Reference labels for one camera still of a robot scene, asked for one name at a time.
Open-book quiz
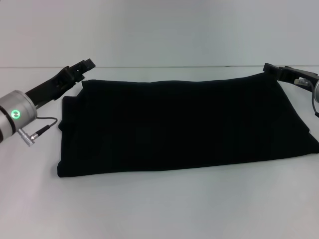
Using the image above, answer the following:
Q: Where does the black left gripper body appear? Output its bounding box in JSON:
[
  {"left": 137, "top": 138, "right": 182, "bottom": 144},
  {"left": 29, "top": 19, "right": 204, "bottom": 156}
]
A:
[{"left": 24, "top": 66, "right": 76, "bottom": 108}]

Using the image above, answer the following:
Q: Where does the silver flange connector plug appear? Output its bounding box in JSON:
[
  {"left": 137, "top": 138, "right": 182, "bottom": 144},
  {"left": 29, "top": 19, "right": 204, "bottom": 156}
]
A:
[{"left": 17, "top": 127, "right": 38, "bottom": 148}]

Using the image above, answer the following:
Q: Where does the thin left arm cable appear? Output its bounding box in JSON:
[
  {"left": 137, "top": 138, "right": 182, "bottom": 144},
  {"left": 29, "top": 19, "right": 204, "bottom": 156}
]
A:
[{"left": 34, "top": 116, "right": 59, "bottom": 135}]

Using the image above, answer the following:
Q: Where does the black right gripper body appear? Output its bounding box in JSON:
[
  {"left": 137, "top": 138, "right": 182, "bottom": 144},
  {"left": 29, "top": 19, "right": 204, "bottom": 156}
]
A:
[{"left": 276, "top": 65, "right": 319, "bottom": 87}]

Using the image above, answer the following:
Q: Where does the black shirt with FREE print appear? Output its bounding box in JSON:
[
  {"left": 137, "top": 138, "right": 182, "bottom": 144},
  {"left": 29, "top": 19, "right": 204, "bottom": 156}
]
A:
[{"left": 56, "top": 71, "right": 319, "bottom": 179}]

